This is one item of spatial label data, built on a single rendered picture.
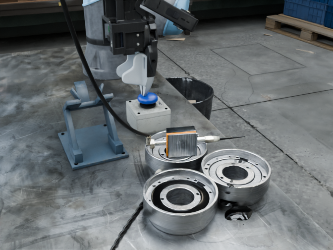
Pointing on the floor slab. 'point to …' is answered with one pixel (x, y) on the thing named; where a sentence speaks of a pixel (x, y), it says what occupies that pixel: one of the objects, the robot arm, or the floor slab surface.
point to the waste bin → (194, 93)
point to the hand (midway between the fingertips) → (147, 88)
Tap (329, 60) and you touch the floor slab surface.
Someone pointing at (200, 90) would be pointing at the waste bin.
